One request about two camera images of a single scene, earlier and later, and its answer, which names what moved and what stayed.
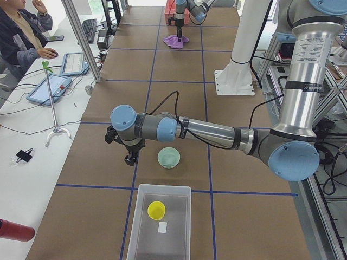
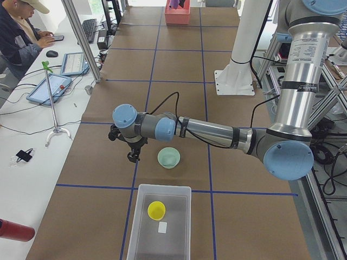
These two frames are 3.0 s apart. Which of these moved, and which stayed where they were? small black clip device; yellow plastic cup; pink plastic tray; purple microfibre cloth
Moved: purple microfibre cloth
Stayed: small black clip device; pink plastic tray; yellow plastic cup
